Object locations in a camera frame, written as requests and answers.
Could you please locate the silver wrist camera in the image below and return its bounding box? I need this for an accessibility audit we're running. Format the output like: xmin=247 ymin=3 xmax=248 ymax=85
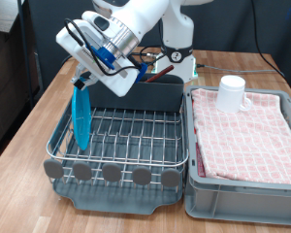
xmin=79 ymin=43 xmax=105 ymax=73

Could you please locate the dark side cabinet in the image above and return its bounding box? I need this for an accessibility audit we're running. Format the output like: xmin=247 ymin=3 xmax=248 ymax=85
xmin=0 ymin=0 xmax=42 ymax=163

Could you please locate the white mug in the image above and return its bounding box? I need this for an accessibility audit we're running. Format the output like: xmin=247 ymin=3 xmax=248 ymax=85
xmin=215 ymin=75 xmax=252 ymax=114

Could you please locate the black cable on table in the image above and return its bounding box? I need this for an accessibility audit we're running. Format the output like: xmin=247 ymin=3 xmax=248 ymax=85
xmin=60 ymin=45 xmax=169 ymax=67

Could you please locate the thin grey cable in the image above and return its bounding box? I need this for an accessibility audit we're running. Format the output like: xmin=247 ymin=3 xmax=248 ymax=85
xmin=195 ymin=63 xmax=280 ymax=74

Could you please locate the blue cable clip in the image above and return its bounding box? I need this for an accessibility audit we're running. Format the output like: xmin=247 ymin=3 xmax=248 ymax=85
xmin=135 ymin=62 xmax=149 ymax=83

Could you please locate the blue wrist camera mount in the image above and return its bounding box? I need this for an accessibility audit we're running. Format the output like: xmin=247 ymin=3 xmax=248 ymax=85
xmin=89 ymin=45 xmax=118 ymax=71

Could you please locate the black metal pole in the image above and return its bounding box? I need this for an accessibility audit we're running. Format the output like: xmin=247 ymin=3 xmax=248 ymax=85
xmin=16 ymin=0 xmax=35 ymax=110

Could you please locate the metal wire dish rack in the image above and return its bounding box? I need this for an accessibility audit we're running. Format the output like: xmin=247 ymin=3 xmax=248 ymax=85
xmin=46 ymin=96 xmax=190 ymax=188

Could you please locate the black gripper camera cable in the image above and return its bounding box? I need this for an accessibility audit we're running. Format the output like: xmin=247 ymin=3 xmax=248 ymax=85
xmin=63 ymin=17 xmax=144 ymax=77

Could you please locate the dark grey cutlery holder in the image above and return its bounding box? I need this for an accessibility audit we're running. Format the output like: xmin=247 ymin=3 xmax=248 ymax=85
xmin=86 ymin=73 xmax=184 ymax=113

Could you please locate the pink checked cloth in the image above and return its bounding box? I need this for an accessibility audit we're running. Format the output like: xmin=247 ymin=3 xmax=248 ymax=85
xmin=191 ymin=87 xmax=291 ymax=185

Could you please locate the grey plastic crate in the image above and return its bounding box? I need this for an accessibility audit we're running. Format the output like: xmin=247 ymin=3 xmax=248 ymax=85
xmin=183 ymin=85 xmax=291 ymax=226

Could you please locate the red-brown wooden spoon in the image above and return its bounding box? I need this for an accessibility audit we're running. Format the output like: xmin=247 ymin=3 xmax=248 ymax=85
xmin=145 ymin=64 xmax=175 ymax=83

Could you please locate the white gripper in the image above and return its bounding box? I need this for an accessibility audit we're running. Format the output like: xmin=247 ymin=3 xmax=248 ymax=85
xmin=55 ymin=18 xmax=141 ymax=98

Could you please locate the grey drain tray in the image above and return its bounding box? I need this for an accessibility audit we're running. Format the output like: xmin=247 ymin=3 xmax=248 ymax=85
xmin=51 ymin=96 xmax=185 ymax=216

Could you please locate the blue plate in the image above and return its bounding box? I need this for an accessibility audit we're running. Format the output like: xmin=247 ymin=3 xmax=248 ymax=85
xmin=71 ymin=84 xmax=92 ymax=151

